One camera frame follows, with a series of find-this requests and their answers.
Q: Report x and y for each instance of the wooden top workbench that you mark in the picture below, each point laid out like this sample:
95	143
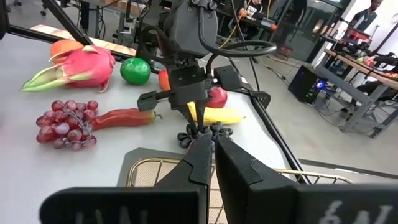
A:
373	74

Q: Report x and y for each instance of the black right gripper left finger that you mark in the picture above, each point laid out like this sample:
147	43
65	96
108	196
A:
124	205

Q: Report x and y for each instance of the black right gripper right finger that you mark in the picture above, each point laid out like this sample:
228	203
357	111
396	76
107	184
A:
264	199

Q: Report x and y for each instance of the yellow banana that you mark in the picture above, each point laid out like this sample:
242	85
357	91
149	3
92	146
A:
220	116

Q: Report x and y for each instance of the pink dragon fruit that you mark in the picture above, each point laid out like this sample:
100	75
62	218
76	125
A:
87	67

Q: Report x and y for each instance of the person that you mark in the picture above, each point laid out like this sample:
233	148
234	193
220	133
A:
363	18
253	7

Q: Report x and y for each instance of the black computer tower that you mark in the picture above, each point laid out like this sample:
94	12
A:
306	84

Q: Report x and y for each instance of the red chili pepper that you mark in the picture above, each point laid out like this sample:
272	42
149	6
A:
121	119

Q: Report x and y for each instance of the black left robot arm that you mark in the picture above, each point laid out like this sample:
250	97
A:
192	28

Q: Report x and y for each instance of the red apple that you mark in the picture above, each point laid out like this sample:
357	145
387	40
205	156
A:
219	97

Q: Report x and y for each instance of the small orange-red fruit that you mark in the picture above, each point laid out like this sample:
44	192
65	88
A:
163	80

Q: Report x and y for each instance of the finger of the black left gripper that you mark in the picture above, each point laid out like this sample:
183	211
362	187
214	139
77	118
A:
228	77
146	101

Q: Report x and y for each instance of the green round fruit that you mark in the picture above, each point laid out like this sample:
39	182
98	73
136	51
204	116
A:
135	71

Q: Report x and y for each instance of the orange round fruit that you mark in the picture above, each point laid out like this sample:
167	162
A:
63	46

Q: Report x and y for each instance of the red grape bunch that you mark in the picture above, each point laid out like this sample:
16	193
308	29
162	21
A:
62	124

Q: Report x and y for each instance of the black grape bunch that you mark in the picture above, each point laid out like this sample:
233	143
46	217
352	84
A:
224	129

